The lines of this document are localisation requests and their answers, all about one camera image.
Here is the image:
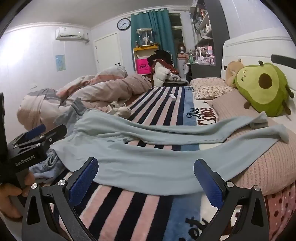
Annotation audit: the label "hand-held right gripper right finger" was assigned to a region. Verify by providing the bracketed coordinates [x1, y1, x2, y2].
[194, 159, 270, 241]

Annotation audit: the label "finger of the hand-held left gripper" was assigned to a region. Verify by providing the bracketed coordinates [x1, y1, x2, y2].
[35, 124, 68, 149]
[23, 124, 47, 141]

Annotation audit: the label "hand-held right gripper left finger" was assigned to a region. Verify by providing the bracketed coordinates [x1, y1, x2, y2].
[21, 157, 99, 241]

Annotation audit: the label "light blue pants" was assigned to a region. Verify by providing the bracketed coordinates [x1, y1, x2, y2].
[50, 109, 289, 196]

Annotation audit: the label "person's left hand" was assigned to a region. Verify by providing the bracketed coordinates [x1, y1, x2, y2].
[0, 173, 36, 219]

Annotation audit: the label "grey-blue garment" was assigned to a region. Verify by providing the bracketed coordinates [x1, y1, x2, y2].
[54, 97, 90, 131]

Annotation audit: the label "blue crumpled cloth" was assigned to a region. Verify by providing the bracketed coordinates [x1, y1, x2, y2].
[32, 149, 66, 181]

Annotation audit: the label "striped pink navy blanket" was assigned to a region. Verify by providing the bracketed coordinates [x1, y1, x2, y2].
[30, 86, 234, 241]

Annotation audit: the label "pink knitted pillow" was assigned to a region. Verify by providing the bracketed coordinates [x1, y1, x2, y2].
[211, 90, 296, 196]

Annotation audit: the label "pile of clothes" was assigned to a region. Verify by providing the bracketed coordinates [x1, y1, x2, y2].
[17, 65, 152, 133]

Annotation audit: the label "beige crumpled socks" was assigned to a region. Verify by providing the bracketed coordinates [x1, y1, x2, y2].
[106, 101, 132, 118]

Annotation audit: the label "pink polka-dot sheet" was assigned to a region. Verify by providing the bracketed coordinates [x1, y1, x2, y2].
[264, 183, 296, 241]

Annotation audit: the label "floral pillow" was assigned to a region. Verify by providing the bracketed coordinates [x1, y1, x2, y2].
[190, 77, 237, 100]

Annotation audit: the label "white door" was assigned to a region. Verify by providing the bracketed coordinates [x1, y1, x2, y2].
[94, 32, 122, 73]

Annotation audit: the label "green avocado plush toy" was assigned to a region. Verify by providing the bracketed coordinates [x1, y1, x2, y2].
[233, 61, 295, 117]

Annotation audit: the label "white air conditioner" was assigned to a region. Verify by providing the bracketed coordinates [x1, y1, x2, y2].
[55, 27, 90, 43]

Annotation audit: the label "pink box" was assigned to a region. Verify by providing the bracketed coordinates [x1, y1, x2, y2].
[135, 58, 152, 75]

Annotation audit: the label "dark desk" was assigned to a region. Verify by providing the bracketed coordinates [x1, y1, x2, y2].
[185, 62, 223, 82]

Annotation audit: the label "brown plush toy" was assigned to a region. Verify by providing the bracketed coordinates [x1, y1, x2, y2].
[225, 59, 245, 88]

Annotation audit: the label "white puffy jacket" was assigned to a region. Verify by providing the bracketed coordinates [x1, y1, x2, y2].
[153, 61, 172, 88]

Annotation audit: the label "yellow storage rack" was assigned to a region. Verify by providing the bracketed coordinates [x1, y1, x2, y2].
[132, 44, 160, 75]

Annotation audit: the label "dark clothes pile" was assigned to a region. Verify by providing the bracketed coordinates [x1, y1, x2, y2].
[147, 49, 175, 72]

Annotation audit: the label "glass display case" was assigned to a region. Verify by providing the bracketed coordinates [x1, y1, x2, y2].
[136, 28, 155, 48]

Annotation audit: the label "mannequin head with wig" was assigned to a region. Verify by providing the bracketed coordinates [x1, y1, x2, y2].
[177, 41, 188, 60]

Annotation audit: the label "white bed headboard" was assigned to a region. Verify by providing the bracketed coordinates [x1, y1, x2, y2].
[220, 28, 296, 109]

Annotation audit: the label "teal curtain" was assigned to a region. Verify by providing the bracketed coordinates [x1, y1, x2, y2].
[130, 10, 173, 73]

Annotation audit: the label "light blue wall poster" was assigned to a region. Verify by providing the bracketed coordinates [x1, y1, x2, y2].
[55, 54, 66, 71]

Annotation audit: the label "round wall clock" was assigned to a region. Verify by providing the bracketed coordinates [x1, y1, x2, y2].
[117, 18, 131, 31]

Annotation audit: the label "grey wall bookshelf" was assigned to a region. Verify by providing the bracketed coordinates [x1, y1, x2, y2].
[190, 0, 230, 66]

